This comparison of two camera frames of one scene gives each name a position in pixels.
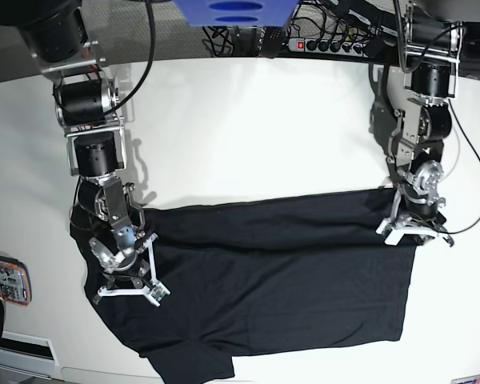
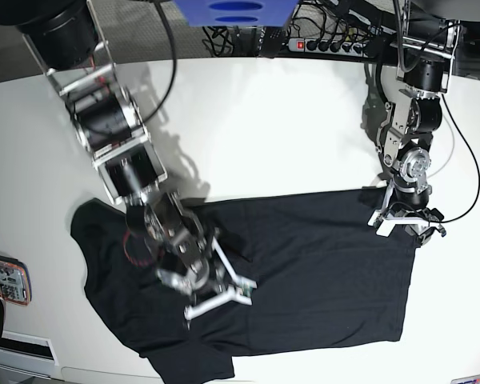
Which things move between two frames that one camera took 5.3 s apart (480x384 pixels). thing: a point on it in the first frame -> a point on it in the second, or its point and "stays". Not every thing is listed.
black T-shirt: [255, 276] stays
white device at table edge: [26, 354] stays
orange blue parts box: [8, 278] stays
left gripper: [129, 265] -> [205, 273]
